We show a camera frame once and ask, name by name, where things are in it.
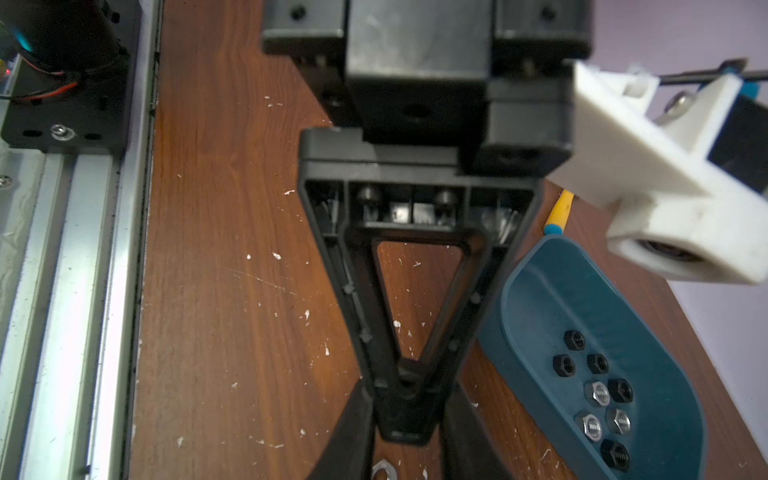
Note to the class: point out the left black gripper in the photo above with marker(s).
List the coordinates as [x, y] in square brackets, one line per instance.
[494, 79]

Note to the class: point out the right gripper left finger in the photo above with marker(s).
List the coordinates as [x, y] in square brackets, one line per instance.
[348, 453]

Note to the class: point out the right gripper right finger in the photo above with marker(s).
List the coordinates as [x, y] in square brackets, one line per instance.
[467, 452]

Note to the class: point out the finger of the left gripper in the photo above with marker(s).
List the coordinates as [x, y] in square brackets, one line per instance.
[414, 248]

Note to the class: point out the silver nut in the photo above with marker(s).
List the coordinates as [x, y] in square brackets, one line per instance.
[383, 470]
[597, 393]
[590, 426]
[618, 421]

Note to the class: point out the teal plastic storage box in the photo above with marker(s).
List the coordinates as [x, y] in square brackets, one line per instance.
[585, 366]

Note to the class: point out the blue yellow toy rake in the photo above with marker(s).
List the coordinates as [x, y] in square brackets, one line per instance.
[559, 215]

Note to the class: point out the aluminium front rail frame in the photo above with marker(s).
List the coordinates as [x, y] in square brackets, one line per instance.
[72, 235]

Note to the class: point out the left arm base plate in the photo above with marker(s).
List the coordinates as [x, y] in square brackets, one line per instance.
[73, 76]

